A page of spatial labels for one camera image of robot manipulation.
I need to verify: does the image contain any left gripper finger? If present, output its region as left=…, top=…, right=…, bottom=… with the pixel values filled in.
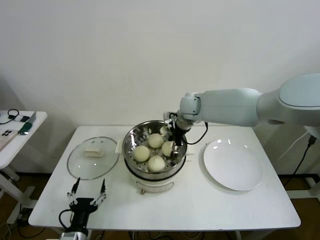
left=93, top=178, right=107, bottom=205
left=66, top=177, right=81, bottom=206

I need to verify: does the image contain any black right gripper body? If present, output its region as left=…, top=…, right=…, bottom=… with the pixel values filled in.
left=172, top=119, right=192, bottom=146

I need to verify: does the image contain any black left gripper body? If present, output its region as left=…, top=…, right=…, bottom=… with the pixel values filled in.
left=69, top=197, right=100, bottom=230

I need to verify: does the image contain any white steamed baozi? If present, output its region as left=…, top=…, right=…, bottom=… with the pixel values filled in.
left=161, top=141, right=176, bottom=157
left=148, top=133, right=165, bottom=149
left=133, top=145, right=151, bottom=163
left=147, top=155, right=166, bottom=174

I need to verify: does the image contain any round glass pot lid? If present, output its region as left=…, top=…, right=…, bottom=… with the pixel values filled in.
left=67, top=136, right=120, bottom=181

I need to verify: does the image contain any stainless steel steamer basket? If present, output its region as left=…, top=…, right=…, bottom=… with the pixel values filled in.
left=122, top=120, right=189, bottom=176

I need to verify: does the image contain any white round plate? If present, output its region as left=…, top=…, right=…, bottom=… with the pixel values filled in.
left=199, top=138, right=264, bottom=192

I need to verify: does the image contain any white side table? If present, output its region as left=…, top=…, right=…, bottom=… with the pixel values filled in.
left=0, top=109, right=48, bottom=225

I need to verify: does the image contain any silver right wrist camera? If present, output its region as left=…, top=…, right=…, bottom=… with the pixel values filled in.
left=163, top=111, right=176, bottom=126

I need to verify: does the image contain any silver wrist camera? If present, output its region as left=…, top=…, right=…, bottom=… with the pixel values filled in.
left=163, top=111, right=176, bottom=126
left=60, top=231, right=89, bottom=240

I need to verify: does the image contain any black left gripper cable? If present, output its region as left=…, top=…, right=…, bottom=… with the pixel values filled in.
left=59, top=209, right=75, bottom=230

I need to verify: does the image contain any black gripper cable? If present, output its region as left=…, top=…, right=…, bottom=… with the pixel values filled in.
left=59, top=209, right=75, bottom=230
left=186, top=121, right=210, bottom=145

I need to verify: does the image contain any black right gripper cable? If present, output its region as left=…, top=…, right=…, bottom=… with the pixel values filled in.
left=186, top=121, right=210, bottom=145

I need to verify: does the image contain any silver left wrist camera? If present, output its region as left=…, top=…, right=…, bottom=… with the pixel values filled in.
left=60, top=231, right=89, bottom=240

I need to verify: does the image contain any green handled hand tool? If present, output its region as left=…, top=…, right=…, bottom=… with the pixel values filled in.
left=18, top=111, right=37, bottom=136

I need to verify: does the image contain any thin black looped cable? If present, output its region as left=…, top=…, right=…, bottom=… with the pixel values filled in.
left=0, top=109, right=21, bottom=125

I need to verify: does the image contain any thin white cable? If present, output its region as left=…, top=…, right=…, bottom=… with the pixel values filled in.
left=276, top=132, right=310, bottom=163

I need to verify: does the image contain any black cable with adapter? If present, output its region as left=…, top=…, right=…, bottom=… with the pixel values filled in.
left=291, top=134, right=318, bottom=176

